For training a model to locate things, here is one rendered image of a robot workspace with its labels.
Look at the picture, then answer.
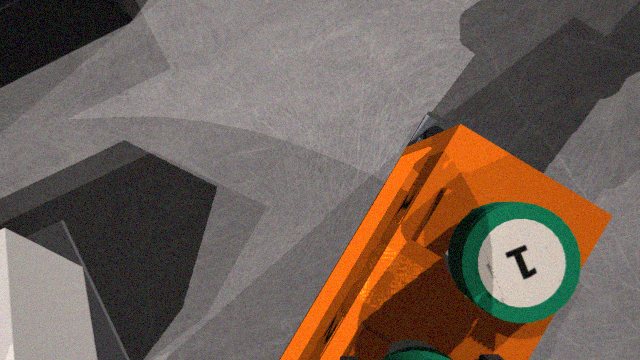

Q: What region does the green screw cap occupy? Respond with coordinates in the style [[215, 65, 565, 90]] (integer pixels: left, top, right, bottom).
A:
[[448, 201, 581, 323], [382, 346, 453, 360]]

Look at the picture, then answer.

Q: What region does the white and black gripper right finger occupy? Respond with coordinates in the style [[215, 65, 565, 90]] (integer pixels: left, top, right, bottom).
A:
[[474, 354, 504, 360]]

